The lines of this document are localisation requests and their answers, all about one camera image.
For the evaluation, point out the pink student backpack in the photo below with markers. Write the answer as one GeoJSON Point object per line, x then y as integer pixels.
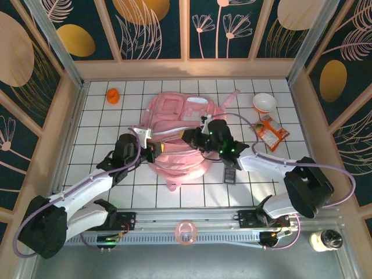
{"type": "Point", "coordinates": [180, 162]}

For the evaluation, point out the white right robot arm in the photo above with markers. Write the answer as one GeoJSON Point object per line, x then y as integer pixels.
{"type": "Point", "coordinates": [267, 165]}

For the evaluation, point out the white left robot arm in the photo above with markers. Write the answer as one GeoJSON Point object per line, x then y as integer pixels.
{"type": "Point", "coordinates": [81, 186]}

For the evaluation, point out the black calculator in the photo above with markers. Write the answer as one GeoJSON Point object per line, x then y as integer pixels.
{"type": "Point", "coordinates": [229, 177]}

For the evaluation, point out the orange snack packet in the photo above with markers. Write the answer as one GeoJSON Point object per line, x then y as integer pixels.
{"type": "Point", "coordinates": [270, 133]}

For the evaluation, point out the small orange plastic toy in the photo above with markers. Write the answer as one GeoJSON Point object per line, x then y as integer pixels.
{"type": "Point", "coordinates": [112, 96]}

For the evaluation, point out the black controller board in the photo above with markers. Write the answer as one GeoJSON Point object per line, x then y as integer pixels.
{"type": "Point", "coordinates": [109, 239]}
{"type": "Point", "coordinates": [268, 239]}

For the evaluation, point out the white bottle black cap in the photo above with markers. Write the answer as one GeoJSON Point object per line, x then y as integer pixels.
{"type": "Point", "coordinates": [325, 240]}

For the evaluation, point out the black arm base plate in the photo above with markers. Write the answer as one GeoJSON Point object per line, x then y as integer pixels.
{"type": "Point", "coordinates": [247, 219]}
{"type": "Point", "coordinates": [128, 221]}

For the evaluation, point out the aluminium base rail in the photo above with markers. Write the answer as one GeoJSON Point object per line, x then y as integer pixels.
{"type": "Point", "coordinates": [203, 218]}

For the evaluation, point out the aluminium frame post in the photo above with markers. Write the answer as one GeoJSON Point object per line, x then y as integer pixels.
{"type": "Point", "coordinates": [55, 43]}
{"type": "Point", "coordinates": [312, 40]}

